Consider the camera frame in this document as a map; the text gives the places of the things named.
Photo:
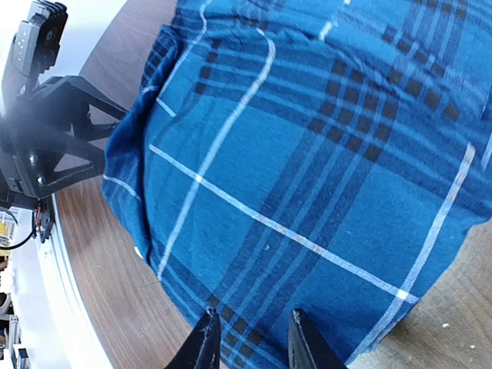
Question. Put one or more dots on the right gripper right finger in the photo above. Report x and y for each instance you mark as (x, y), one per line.
(306, 347)

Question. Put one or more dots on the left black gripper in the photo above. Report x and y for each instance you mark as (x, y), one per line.
(38, 155)

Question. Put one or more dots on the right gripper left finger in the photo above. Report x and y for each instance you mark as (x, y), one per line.
(201, 349)

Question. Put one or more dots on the blue plaid long sleeve shirt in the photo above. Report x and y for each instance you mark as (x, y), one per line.
(323, 155)

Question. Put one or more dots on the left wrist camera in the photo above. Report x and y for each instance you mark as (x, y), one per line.
(37, 42)

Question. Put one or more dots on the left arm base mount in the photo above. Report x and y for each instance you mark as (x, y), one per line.
(44, 219)

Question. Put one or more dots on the front aluminium rail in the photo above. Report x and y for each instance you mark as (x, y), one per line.
(55, 327)

